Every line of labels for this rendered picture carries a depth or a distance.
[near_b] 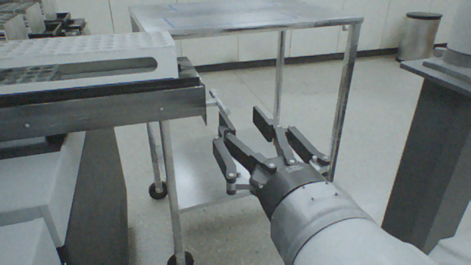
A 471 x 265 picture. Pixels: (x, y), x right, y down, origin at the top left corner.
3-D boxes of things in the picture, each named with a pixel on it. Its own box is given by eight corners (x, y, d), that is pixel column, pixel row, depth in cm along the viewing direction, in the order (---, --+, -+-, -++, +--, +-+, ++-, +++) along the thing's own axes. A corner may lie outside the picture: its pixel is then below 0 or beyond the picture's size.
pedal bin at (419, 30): (413, 68, 309) (427, 17, 287) (386, 57, 341) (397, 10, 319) (439, 65, 317) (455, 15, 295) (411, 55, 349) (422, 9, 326)
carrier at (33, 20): (36, 29, 76) (29, 2, 74) (46, 29, 77) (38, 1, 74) (23, 41, 67) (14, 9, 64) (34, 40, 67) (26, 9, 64)
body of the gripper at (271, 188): (348, 176, 33) (305, 132, 41) (270, 191, 31) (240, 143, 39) (336, 230, 37) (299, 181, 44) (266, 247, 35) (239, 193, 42)
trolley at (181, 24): (170, 280, 112) (133, 34, 72) (149, 197, 149) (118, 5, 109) (333, 227, 133) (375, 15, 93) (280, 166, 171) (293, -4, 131)
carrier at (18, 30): (19, 46, 64) (9, 13, 61) (31, 45, 64) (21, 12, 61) (2, 62, 54) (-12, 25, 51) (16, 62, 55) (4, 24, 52)
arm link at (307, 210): (294, 229, 26) (266, 184, 31) (285, 302, 30) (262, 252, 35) (391, 206, 28) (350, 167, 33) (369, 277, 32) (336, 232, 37)
